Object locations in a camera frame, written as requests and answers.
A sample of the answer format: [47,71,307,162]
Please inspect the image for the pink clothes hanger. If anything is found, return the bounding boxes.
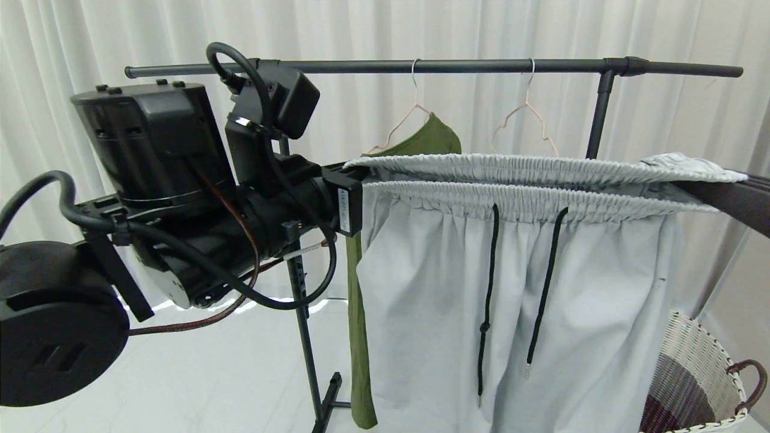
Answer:
[367,58,434,156]
[490,58,560,157]

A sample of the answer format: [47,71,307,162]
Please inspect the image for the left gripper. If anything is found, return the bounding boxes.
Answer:
[236,166,364,266]

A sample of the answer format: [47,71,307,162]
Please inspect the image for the white curtain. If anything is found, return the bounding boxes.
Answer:
[0,0,770,319]

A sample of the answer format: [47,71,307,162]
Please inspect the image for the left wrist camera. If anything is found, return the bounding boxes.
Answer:
[224,62,321,194]

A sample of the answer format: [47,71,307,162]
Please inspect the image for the pale grey garment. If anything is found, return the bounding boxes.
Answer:
[343,152,750,433]

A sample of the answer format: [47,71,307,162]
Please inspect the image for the green printed shirt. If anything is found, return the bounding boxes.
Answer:
[346,113,463,430]

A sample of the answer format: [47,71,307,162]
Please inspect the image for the black clothes rack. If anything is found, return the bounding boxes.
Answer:
[125,56,744,433]

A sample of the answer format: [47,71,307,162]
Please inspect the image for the white laundry basket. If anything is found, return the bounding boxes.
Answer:
[638,310,769,433]

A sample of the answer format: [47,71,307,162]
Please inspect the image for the black cable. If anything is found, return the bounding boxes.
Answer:
[0,41,339,312]

